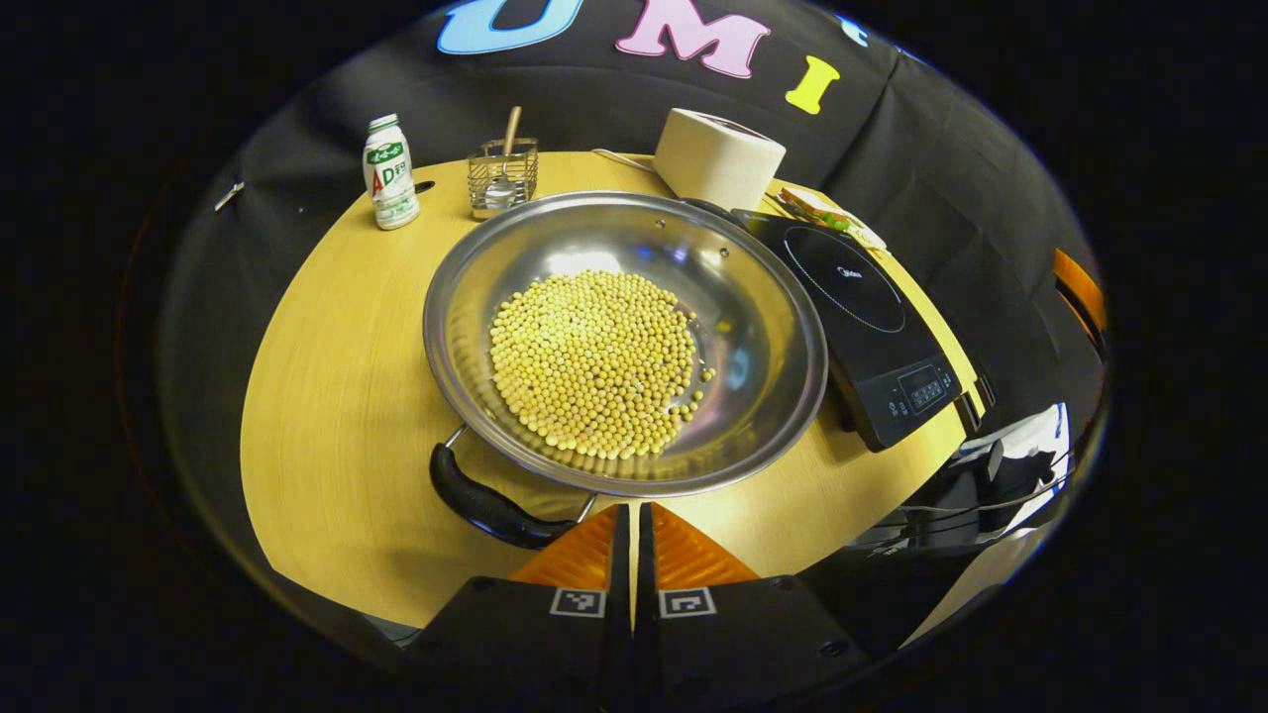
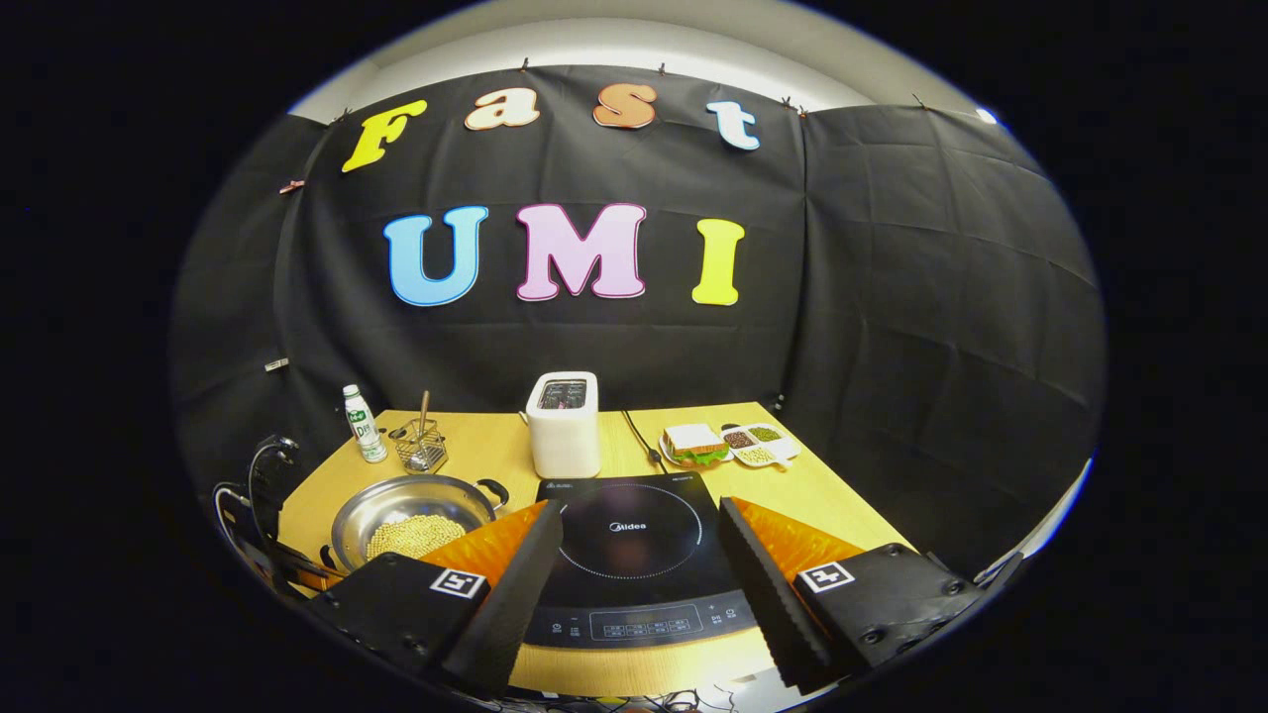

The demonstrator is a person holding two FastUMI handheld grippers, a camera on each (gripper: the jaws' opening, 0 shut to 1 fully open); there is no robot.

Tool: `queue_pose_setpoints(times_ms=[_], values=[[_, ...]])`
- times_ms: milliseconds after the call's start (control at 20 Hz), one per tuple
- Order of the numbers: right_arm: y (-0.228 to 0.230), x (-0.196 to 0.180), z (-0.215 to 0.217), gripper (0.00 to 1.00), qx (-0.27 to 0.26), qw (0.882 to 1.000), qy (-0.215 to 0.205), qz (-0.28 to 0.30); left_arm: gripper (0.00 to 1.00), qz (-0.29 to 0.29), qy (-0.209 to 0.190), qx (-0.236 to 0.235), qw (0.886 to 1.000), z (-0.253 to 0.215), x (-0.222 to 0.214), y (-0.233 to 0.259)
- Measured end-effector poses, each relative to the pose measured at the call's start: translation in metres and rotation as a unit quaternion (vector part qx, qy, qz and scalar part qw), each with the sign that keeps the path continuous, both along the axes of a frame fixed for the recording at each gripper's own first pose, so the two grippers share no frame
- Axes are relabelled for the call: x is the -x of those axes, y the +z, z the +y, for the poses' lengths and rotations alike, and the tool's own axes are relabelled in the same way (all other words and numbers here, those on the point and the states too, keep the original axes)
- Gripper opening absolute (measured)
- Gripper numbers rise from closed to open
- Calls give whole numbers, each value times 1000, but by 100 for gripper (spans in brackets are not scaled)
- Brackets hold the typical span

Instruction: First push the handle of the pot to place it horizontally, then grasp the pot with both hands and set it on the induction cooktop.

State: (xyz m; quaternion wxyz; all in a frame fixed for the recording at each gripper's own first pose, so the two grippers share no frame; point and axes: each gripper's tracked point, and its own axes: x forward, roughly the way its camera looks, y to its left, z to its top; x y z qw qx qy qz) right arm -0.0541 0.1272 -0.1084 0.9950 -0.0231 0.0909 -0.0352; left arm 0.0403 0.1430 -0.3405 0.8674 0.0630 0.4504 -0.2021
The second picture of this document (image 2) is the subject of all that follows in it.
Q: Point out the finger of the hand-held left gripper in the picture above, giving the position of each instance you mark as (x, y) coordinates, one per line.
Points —
(312, 576)

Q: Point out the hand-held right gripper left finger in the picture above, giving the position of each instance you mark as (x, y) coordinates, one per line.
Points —
(515, 594)

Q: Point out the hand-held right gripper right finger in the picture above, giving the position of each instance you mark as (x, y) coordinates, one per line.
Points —
(763, 594)

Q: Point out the stainless steel pot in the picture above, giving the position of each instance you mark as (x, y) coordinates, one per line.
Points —
(396, 500)

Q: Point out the black induction cooktop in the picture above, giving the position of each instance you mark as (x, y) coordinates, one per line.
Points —
(634, 555)

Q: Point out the pile of yellow soybeans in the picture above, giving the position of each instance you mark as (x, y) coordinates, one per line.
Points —
(416, 538)

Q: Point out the white drink bottle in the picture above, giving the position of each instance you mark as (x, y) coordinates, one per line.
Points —
(367, 431)

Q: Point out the white divided bean dish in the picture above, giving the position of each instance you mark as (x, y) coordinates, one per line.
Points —
(763, 446)

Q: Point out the white toaster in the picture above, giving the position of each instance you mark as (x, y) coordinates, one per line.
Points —
(563, 436)

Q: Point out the sandwich with lettuce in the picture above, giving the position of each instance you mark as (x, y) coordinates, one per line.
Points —
(693, 441)

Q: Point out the black backdrop cloth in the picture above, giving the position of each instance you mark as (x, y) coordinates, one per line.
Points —
(892, 297)

